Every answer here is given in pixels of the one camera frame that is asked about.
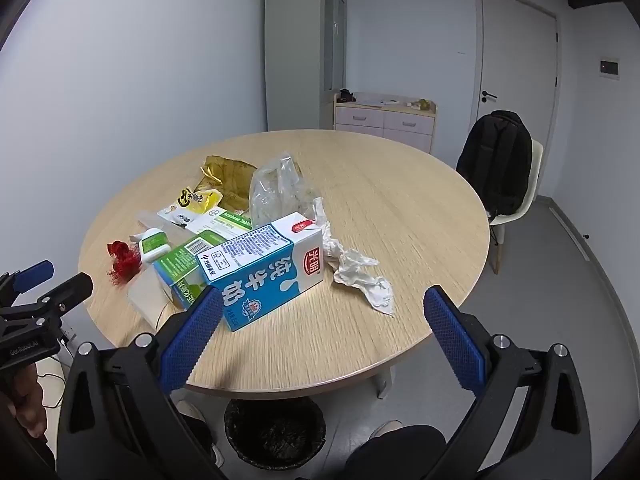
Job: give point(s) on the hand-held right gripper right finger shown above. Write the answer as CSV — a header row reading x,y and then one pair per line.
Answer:
x,y
457,345

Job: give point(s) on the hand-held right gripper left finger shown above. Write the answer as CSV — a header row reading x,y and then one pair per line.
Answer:
x,y
192,345

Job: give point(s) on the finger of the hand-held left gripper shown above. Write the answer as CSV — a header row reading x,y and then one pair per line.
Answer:
x,y
32,272
67,291

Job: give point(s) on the blue white milk carton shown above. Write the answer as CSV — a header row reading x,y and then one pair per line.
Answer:
x,y
260,280

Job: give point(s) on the white green pill bottle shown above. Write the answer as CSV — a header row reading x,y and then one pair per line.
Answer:
x,y
152,246

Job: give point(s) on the black lined trash bin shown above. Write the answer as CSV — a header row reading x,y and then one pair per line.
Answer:
x,y
275,435

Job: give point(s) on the yellow snack packet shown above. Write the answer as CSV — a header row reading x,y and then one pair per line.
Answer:
x,y
197,200

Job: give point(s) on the clear plastic bag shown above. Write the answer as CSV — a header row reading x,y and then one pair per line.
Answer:
x,y
277,195

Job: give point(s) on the person's left hand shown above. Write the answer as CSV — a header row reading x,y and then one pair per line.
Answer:
x,y
30,400

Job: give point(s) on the red mesh net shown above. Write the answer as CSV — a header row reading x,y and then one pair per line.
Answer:
x,y
125,260

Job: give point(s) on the beige cardboard piece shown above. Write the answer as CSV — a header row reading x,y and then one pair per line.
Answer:
x,y
147,295

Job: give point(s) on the green drink carton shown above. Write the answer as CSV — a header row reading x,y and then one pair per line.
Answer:
x,y
175,265

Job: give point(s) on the person's left leg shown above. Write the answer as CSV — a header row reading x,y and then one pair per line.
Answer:
x,y
200,435

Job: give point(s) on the person's leg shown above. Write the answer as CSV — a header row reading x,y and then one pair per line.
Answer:
x,y
200,435
395,452

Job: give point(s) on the clear plastic wrapper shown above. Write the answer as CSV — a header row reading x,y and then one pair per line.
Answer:
x,y
150,220

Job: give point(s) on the person's right leg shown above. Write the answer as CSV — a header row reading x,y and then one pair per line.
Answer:
x,y
395,452

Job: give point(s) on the crumpled white tissue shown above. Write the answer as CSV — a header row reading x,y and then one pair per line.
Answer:
x,y
357,270

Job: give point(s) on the white green medicine box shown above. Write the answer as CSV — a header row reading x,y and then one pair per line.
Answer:
x,y
225,220

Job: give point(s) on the gold foil bag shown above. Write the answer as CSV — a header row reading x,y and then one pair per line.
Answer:
x,y
230,172

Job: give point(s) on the black backpack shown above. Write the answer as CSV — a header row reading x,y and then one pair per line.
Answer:
x,y
495,160

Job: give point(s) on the cream plastic chair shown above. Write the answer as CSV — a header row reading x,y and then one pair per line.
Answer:
x,y
535,170

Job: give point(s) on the pink drawer chest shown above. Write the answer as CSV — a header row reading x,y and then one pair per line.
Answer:
x,y
385,122

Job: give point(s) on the yellow item on chest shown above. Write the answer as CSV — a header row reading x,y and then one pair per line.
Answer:
x,y
420,105

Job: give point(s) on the white papers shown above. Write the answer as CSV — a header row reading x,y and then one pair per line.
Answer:
x,y
377,100

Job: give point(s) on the black object on chest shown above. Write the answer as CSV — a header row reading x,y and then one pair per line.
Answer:
x,y
346,94

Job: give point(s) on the white door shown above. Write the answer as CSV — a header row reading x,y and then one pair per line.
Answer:
x,y
515,50

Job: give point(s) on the tall grey cabinet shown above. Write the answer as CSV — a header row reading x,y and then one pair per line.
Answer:
x,y
295,60

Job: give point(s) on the grey wall panel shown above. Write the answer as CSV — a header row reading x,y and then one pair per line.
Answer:
x,y
610,68

